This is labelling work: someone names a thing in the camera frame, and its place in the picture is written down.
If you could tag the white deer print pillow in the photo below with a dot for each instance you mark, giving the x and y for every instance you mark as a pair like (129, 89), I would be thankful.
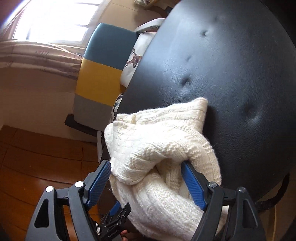
(135, 57)

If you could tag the cream knitted sweater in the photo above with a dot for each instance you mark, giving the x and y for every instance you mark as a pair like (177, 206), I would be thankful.
(146, 151)

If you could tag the pink patterned curtain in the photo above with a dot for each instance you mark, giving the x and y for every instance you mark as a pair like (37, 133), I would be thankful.
(38, 56)

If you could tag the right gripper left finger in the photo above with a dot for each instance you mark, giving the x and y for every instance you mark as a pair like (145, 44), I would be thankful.
(48, 220)

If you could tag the grey armchair armrest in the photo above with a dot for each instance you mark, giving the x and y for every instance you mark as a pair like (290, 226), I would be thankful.
(150, 26)

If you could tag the geometric pattern pillow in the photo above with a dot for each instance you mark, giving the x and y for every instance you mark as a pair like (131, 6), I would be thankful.
(115, 107)

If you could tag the black leather ottoman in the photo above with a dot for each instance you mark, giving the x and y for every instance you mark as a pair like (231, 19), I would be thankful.
(238, 56)

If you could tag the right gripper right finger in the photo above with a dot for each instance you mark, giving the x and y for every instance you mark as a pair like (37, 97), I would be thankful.
(243, 222)

